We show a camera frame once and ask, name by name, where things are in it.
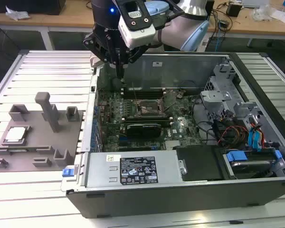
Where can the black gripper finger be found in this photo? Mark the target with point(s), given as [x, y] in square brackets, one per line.
[92, 46]
[135, 55]

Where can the silver CPU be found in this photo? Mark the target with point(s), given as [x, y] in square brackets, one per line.
[15, 133]

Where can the CPU socket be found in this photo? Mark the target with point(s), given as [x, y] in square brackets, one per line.
[148, 105]

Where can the grey case release latch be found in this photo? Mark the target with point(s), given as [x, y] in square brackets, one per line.
[93, 64]

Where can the white case sticker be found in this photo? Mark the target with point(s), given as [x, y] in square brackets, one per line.
[157, 63]

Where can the black round cylinder part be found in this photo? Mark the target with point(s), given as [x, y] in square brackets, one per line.
[116, 84]

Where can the black RAM slot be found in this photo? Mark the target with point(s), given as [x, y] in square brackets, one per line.
[147, 94]
[147, 97]
[147, 88]
[145, 117]
[147, 91]
[147, 120]

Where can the wooden desk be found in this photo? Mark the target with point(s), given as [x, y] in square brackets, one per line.
[61, 20]

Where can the round coin cell battery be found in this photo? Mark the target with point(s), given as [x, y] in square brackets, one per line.
[179, 95]

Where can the black graphics card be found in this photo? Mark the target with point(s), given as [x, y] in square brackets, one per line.
[142, 130]

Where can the green motherboard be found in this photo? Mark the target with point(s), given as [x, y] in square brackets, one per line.
[180, 118]

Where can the crumpled white paper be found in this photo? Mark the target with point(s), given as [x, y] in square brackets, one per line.
[16, 14]

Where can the silver drive cage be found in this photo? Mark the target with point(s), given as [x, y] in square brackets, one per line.
[215, 96]

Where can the silver chipset heatsink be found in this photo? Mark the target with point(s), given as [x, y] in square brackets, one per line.
[173, 145]

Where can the small yellow sticker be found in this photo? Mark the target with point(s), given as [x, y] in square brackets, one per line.
[111, 158]

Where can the small black box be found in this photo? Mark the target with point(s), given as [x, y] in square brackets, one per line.
[234, 10]

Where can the grey parts rack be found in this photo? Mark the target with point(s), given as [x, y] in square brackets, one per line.
[38, 142]

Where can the black power supply label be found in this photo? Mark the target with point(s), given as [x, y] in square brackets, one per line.
[139, 169]

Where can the silver power supply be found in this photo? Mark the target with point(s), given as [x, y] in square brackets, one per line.
[99, 168]

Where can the black plastic shroud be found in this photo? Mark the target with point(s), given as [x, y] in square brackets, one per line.
[199, 164]

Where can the green RAM stick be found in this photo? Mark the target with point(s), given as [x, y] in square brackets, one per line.
[19, 150]

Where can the blue case latch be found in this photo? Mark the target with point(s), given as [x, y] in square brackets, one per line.
[67, 171]

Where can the flat grey device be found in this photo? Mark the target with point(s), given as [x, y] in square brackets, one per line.
[255, 2]

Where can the clear plastic bag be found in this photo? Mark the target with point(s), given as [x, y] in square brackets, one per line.
[261, 13]

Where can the blue disk carrier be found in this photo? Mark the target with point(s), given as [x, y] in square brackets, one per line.
[236, 156]

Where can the white cardboard box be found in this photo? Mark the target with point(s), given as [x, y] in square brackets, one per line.
[279, 15]

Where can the black PC case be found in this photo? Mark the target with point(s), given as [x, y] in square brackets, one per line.
[180, 202]

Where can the hard disk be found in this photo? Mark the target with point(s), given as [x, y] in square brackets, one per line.
[249, 167]

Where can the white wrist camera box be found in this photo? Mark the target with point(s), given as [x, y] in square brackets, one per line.
[137, 35]

